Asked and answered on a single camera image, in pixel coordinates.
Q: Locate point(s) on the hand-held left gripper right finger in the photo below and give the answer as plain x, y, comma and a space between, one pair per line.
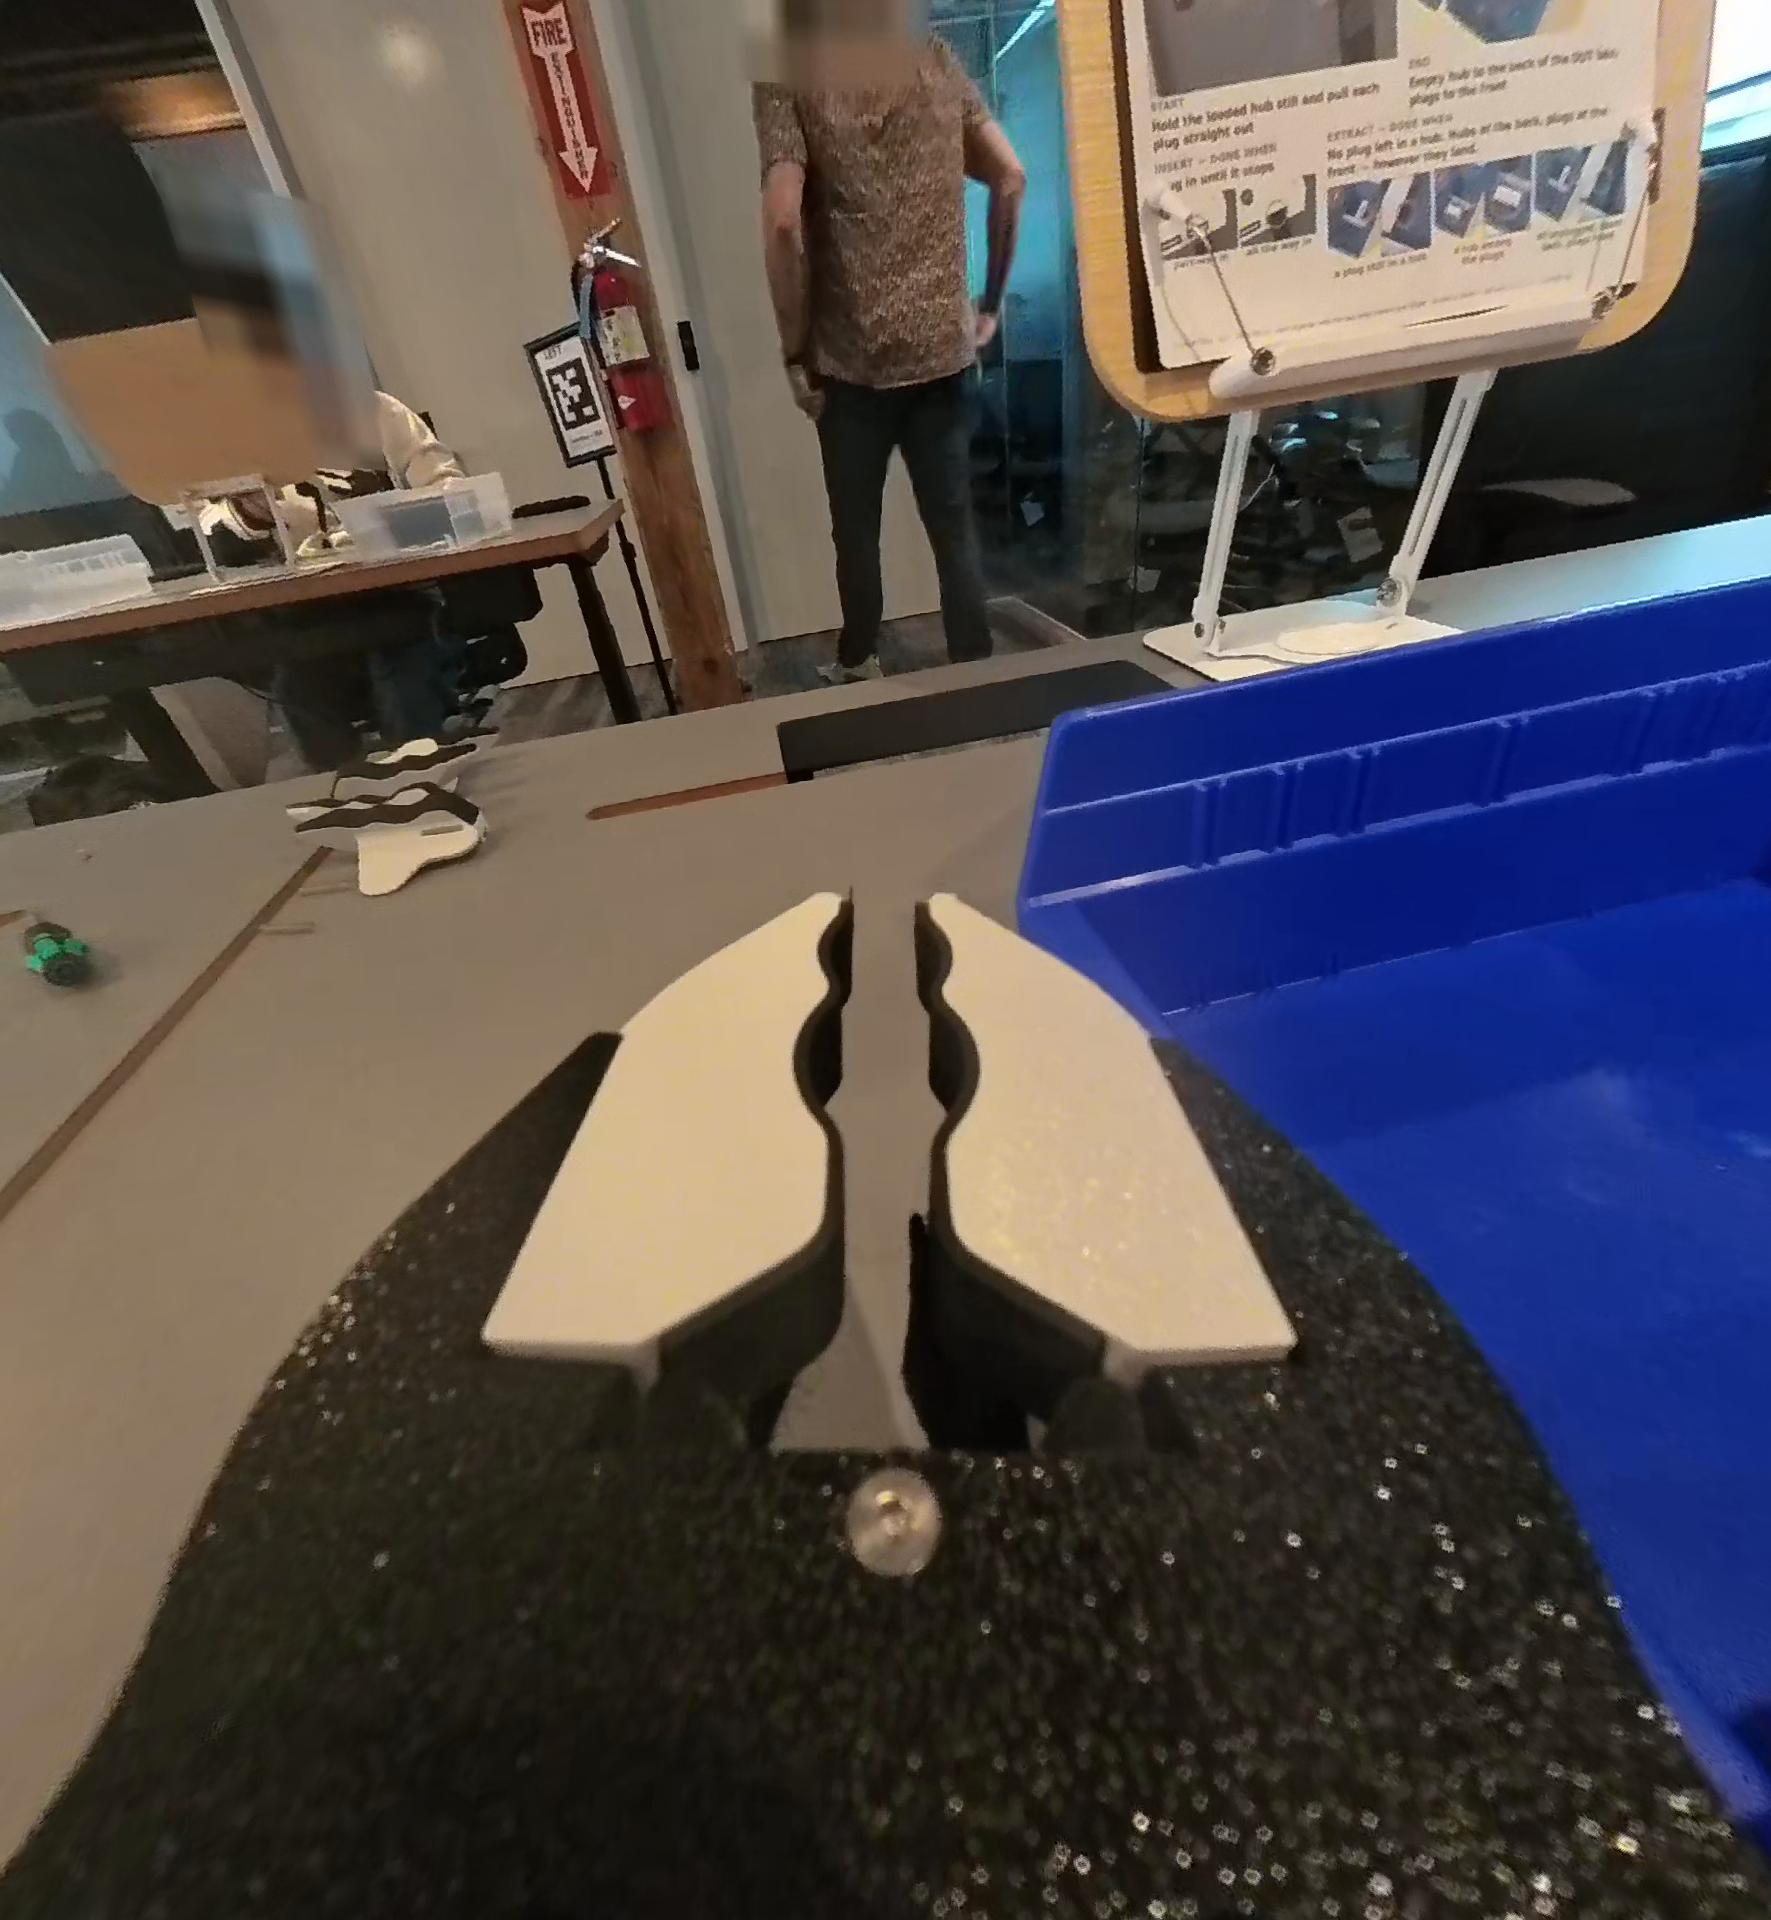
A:
1111, 1186

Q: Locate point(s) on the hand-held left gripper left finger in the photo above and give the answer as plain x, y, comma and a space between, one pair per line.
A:
660, 1186

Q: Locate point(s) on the blue plastic bin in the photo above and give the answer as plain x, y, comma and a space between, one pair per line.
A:
1500, 1125

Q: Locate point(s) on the wooden column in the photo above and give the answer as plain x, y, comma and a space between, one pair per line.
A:
676, 570

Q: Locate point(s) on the wooden office desk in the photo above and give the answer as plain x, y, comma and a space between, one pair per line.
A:
556, 526

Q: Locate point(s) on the clear plastic box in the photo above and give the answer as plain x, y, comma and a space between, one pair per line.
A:
31, 578
427, 513

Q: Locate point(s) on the clear acrylic cube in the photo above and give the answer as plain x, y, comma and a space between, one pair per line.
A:
238, 526

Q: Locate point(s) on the black white tag sign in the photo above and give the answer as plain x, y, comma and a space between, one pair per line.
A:
573, 390

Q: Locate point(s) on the red fire extinguisher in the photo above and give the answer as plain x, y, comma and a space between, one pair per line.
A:
623, 346

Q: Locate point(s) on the brown cardboard panel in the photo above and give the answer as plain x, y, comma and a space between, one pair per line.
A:
105, 404

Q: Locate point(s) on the rounded wooden board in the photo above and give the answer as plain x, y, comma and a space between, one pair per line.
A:
1103, 226

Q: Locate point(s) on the red fire sign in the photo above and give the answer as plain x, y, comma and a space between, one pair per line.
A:
564, 105

